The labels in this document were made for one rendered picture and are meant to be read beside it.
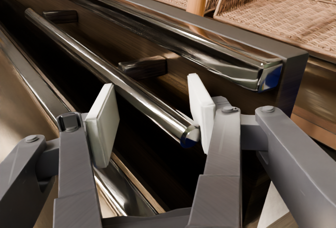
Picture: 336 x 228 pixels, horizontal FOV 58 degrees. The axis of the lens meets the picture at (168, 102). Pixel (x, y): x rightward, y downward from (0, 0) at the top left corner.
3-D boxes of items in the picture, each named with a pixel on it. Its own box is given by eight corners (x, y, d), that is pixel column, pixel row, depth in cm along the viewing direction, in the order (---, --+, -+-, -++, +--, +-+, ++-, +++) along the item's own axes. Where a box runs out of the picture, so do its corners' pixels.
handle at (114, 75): (253, 105, 20) (248, 125, 20) (67, 5, 42) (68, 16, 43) (183, 130, 16) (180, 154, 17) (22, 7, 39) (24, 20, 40)
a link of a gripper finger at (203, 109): (201, 105, 16) (215, 103, 16) (187, 74, 22) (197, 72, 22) (205, 156, 17) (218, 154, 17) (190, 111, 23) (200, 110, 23)
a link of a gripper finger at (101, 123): (108, 168, 17) (94, 169, 17) (120, 120, 23) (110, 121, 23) (97, 117, 16) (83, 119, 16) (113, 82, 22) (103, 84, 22)
